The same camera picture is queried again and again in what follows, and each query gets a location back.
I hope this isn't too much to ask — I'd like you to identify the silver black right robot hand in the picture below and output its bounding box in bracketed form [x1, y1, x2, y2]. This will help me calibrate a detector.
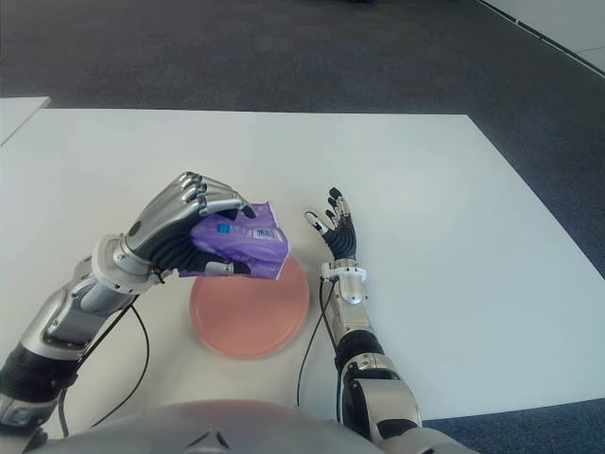
[304, 186, 359, 262]

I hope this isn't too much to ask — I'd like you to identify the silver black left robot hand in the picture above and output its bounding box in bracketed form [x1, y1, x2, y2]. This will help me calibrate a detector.
[123, 171, 257, 278]

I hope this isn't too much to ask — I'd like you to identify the purple tissue paper pack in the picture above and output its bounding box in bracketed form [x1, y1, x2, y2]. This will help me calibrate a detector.
[178, 201, 290, 281]

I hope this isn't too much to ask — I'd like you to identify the round pink plate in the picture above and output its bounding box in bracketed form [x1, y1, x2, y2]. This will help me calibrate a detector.
[188, 250, 312, 359]

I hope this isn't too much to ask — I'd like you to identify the white side table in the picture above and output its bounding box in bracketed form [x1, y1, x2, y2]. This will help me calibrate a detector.
[0, 96, 52, 146]

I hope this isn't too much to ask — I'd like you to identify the silver robot torso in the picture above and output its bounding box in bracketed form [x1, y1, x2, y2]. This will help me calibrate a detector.
[40, 399, 474, 454]

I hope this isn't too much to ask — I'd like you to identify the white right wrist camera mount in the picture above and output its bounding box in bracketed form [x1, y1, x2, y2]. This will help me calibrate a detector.
[320, 259, 368, 283]

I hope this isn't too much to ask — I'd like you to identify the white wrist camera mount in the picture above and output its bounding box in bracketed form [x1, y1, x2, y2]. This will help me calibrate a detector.
[92, 236, 158, 297]
[320, 259, 368, 283]

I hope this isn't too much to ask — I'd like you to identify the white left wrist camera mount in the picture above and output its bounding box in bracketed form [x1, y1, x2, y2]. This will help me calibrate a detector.
[92, 236, 158, 297]

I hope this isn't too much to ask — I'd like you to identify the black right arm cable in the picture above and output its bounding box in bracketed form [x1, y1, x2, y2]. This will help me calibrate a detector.
[296, 278, 344, 425]

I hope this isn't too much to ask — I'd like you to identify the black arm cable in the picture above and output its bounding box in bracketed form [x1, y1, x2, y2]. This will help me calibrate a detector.
[56, 302, 150, 436]
[296, 278, 344, 425]

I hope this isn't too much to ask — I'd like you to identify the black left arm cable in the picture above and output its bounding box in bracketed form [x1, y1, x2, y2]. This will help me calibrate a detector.
[56, 302, 150, 436]

